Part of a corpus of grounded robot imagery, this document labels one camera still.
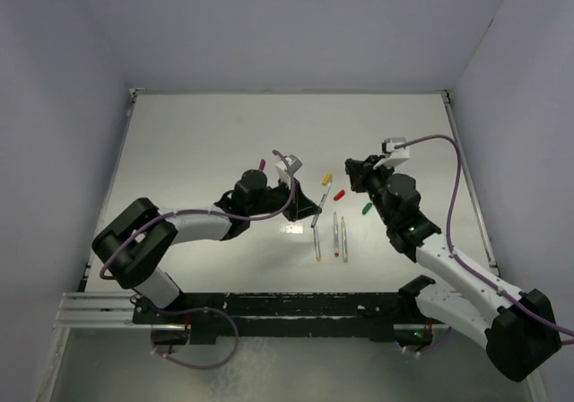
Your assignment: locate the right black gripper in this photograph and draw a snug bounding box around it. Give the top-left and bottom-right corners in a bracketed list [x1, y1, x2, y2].
[347, 155, 396, 226]

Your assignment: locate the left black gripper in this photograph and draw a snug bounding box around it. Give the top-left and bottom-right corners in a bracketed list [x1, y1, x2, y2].
[248, 177, 320, 223]

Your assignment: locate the blue-end marker pen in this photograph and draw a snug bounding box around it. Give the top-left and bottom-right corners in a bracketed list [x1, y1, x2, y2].
[310, 181, 332, 230]

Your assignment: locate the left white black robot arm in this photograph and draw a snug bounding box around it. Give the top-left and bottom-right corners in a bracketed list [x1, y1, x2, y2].
[91, 170, 321, 323]

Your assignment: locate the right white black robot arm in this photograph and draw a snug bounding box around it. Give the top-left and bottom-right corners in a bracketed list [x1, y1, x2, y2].
[344, 155, 562, 382]

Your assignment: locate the red pen cap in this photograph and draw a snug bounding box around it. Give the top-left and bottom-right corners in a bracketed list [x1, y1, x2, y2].
[334, 189, 345, 201]

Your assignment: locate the yellow pen cap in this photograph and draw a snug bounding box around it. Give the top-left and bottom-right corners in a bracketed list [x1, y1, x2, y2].
[322, 174, 333, 186]

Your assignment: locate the red-end marker pen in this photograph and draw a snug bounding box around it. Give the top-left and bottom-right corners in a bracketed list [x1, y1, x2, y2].
[333, 212, 340, 257]

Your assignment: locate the green pen cap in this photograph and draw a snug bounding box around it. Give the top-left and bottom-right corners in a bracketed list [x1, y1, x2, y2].
[361, 203, 372, 215]

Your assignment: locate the yellow-end marker pen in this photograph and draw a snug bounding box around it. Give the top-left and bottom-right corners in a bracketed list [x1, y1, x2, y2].
[312, 226, 322, 262]

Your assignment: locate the green-end marker pen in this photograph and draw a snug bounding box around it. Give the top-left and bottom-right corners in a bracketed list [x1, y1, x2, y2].
[341, 217, 349, 263]

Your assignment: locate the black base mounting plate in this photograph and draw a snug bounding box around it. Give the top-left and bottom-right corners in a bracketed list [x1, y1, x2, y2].
[130, 293, 435, 350]

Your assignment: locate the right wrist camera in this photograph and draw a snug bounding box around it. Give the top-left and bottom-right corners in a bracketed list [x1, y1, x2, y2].
[374, 137, 410, 169]

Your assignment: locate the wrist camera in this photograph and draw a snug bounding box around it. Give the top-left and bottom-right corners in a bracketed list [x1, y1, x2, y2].
[275, 154, 302, 184]
[374, 137, 410, 169]

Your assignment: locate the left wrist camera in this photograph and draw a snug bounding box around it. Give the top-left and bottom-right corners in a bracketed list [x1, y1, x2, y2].
[275, 154, 302, 184]

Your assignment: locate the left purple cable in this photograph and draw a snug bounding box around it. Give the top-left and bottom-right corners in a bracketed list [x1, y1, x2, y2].
[99, 149, 300, 282]

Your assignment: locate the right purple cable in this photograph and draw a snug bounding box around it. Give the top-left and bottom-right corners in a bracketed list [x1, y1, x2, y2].
[394, 135, 574, 336]

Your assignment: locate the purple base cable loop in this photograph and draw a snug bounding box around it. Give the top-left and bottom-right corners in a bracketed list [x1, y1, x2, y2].
[150, 308, 239, 369]

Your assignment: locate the aluminium extrusion rail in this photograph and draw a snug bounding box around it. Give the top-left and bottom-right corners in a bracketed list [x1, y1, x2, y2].
[52, 292, 140, 329]

